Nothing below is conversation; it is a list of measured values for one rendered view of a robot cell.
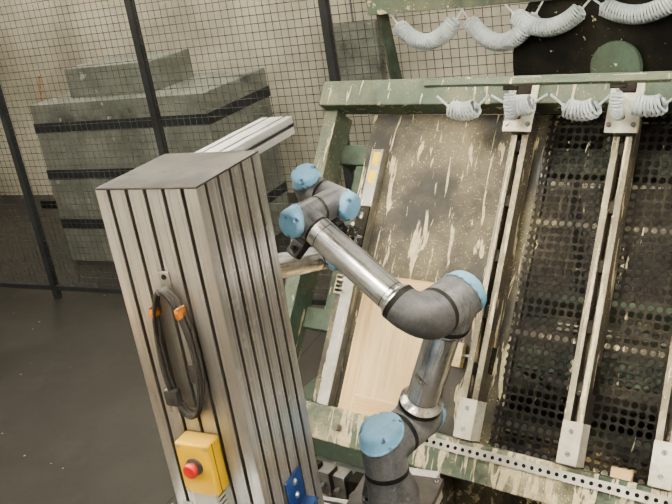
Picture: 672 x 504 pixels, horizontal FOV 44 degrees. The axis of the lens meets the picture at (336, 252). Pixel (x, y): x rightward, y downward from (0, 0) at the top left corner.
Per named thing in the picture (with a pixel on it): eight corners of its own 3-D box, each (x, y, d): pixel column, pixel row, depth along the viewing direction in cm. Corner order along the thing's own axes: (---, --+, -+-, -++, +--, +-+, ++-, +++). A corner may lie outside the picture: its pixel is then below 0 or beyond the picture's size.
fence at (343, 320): (322, 403, 297) (316, 402, 294) (377, 152, 311) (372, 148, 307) (333, 406, 294) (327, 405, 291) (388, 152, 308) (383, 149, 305)
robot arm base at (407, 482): (408, 521, 208) (403, 489, 205) (353, 512, 215) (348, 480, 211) (427, 484, 221) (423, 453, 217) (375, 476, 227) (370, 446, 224)
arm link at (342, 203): (333, 232, 204) (301, 215, 210) (362, 217, 211) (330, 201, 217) (335, 204, 200) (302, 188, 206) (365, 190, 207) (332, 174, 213)
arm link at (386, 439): (353, 472, 214) (346, 428, 210) (386, 445, 223) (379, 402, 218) (390, 487, 206) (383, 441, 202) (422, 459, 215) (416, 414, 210)
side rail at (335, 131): (279, 392, 317) (261, 389, 308) (340, 120, 332) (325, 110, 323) (291, 395, 313) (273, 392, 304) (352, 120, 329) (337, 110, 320)
